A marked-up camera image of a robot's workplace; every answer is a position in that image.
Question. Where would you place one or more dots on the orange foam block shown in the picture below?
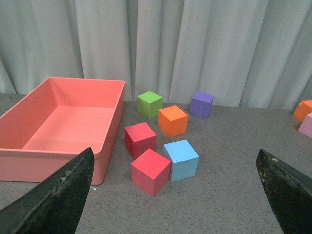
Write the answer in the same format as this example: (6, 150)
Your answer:
(304, 108)
(172, 121)

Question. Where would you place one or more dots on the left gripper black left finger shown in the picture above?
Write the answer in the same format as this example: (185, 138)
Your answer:
(55, 205)

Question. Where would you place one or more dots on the light blue foam block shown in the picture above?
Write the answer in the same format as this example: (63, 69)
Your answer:
(184, 159)

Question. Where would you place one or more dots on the dark red foam block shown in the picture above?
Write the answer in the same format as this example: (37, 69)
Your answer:
(139, 138)

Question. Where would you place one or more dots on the pink plastic bin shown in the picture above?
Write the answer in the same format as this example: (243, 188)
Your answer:
(55, 122)

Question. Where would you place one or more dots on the orange foam block at right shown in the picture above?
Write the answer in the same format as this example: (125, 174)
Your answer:
(304, 108)

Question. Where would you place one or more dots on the green foam block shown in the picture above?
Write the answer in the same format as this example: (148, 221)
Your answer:
(148, 104)

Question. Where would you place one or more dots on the purple foam block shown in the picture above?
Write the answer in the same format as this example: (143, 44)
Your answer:
(201, 104)

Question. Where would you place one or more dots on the pink foam block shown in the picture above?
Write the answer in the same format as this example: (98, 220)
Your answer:
(306, 126)

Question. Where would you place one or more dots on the white curtain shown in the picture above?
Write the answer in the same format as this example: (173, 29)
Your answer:
(247, 53)

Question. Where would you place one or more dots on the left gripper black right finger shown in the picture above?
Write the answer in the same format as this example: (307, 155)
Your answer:
(289, 193)

